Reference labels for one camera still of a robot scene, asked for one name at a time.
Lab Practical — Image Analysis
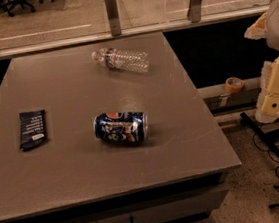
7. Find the blue pepsi can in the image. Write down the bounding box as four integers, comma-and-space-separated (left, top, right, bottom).
93, 111, 148, 145

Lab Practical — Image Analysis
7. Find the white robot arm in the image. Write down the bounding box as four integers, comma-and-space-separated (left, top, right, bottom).
244, 0, 279, 124

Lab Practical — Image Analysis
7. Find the orange tape roll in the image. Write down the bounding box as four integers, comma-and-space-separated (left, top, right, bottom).
224, 77, 244, 93

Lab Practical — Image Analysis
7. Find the black floor stand bar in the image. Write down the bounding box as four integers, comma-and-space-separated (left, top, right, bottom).
240, 113, 279, 158

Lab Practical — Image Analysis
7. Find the clear plastic water bottle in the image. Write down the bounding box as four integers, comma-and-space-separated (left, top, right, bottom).
92, 47, 150, 74

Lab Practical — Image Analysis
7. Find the grey table drawer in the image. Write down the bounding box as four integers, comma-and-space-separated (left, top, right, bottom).
0, 182, 235, 223

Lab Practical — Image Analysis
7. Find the dark blue snack packet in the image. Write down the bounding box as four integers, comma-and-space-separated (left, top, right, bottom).
19, 109, 48, 151

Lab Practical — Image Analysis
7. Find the middle metal railing bracket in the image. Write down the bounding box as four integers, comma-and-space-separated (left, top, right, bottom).
104, 0, 122, 37

